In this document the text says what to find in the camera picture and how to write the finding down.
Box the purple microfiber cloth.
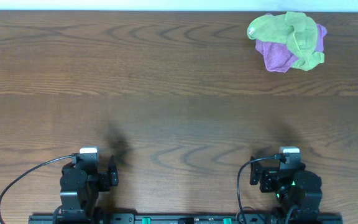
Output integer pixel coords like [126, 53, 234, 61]
[255, 12, 328, 73]

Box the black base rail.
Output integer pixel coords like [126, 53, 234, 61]
[28, 213, 343, 224]

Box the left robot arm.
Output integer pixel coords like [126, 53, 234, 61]
[52, 153, 119, 223]

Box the right black cable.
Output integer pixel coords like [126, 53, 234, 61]
[236, 155, 281, 224]

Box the black cable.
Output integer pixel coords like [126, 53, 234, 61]
[0, 155, 74, 224]
[236, 155, 281, 224]

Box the left black cable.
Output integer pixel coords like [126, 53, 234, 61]
[0, 155, 74, 224]

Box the green microfiber cloth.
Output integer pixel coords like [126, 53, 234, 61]
[247, 11, 325, 72]

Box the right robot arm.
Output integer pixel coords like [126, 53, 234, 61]
[250, 152, 323, 223]

